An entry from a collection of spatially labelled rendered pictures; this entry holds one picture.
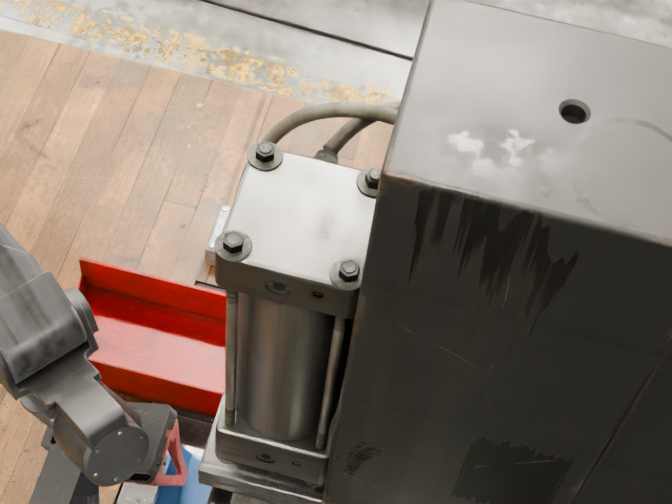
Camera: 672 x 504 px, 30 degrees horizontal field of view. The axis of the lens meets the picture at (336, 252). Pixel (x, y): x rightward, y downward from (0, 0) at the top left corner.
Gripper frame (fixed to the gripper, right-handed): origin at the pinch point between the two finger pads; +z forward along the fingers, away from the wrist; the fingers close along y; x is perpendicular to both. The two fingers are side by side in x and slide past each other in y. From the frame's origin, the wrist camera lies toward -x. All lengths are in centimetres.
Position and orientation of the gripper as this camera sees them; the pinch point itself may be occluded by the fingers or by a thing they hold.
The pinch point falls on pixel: (166, 475)
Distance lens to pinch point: 122.6
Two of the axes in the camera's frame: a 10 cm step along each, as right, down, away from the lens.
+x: 2.4, -8.5, 4.7
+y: 8.8, -0.2, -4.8
